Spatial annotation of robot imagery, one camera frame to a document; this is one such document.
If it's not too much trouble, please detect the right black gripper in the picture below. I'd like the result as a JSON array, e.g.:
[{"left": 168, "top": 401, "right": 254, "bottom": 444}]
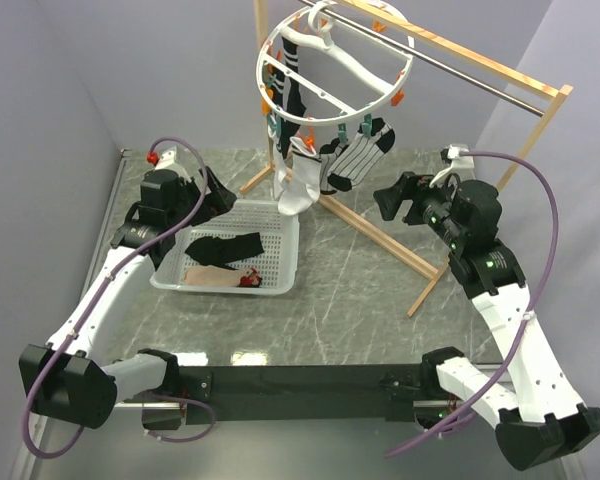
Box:
[{"left": 373, "top": 171, "right": 466, "bottom": 249}]

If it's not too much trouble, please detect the round white clip hanger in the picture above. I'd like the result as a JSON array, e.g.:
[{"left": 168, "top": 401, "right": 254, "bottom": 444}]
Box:
[{"left": 254, "top": 0, "right": 415, "bottom": 126}]

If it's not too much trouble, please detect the white black striped sock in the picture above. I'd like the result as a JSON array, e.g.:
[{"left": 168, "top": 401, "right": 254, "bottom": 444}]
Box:
[{"left": 319, "top": 138, "right": 353, "bottom": 195}]

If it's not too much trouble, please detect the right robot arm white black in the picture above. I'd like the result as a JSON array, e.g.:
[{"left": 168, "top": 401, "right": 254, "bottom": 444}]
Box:
[{"left": 373, "top": 172, "right": 600, "bottom": 471}]

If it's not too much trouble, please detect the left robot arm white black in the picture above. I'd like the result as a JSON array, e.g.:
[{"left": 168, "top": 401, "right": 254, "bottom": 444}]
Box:
[{"left": 18, "top": 167, "right": 236, "bottom": 429}]

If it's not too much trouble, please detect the teal clip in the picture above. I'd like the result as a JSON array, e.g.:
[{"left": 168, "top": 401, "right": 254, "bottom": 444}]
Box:
[{"left": 337, "top": 123, "right": 349, "bottom": 145}]

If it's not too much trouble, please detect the orange clip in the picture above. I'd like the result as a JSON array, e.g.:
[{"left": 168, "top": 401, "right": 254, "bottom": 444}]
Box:
[{"left": 297, "top": 126, "right": 316, "bottom": 154}]

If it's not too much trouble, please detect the black sock in basket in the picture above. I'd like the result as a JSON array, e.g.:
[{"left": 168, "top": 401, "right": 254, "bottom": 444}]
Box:
[{"left": 185, "top": 232, "right": 264, "bottom": 267}]

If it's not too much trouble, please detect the white plastic basket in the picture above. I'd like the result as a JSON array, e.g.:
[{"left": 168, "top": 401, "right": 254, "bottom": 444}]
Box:
[{"left": 150, "top": 199, "right": 300, "bottom": 296}]

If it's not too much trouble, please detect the pink sock with red pattern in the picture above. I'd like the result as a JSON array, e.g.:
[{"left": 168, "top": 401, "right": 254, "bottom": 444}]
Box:
[{"left": 183, "top": 265, "right": 262, "bottom": 288}]

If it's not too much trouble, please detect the metal hanging rod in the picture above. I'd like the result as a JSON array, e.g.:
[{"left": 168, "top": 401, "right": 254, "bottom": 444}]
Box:
[{"left": 297, "top": 0, "right": 545, "bottom": 119}]

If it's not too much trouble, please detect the black base beam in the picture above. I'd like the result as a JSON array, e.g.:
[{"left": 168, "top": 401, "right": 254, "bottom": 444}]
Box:
[{"left": 112, "top": 363, "right": 481, "bottom": 426}]

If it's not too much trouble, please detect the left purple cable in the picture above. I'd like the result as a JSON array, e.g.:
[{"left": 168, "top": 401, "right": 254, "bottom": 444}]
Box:
[{"left": 23, "top": 137, "right": 216, "bottom": 460}]

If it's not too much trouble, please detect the purple cable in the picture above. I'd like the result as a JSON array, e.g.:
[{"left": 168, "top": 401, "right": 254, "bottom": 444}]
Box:
[
  {"left": 383, "top": 149, "right": 559, "bottom": 459},
  {"left": 23, "top": 137, "right": 216, "bottom": 460}
]

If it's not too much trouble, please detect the wooden drying rack frame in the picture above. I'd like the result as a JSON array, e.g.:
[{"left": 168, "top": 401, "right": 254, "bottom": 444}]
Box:
[{"left": 237, "top": 0, "right": 575, "bottom": 317}]

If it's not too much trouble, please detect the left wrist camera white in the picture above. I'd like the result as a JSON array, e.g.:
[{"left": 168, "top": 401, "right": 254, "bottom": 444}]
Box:
[{"left": 146, "top": 147, "right": 189, "bottom": 178}]

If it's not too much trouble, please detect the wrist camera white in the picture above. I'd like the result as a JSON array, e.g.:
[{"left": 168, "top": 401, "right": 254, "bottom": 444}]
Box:
[
  {"left": 429, "top": 144, "right": 475, "bottom": 188},
  {"left": 146, "top": 147, "right": 189, "bottom": 178}
]

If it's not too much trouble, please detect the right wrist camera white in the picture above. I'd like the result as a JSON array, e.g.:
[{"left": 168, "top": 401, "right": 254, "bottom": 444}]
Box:
[{"left": 429, "top": 144, "right": 475, "bottom": 188}]

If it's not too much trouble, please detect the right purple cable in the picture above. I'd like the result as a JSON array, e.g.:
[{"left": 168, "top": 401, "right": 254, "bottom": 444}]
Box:
[{"left": 383, "top": 149, "right": 559, "bottom": 459}]

